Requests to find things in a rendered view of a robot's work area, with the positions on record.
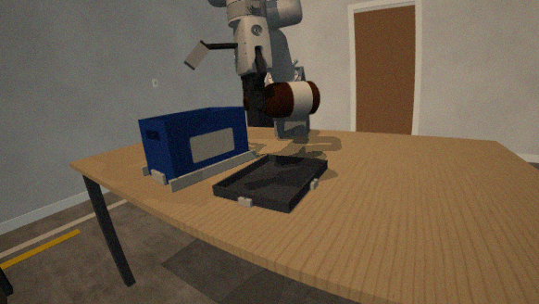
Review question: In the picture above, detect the brown glass bottle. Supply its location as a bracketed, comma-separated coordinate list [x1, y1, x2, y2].
[263, 81, 320, 118]

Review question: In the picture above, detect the blue divided crate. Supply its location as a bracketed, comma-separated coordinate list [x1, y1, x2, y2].
[138, 107, 249, 184]

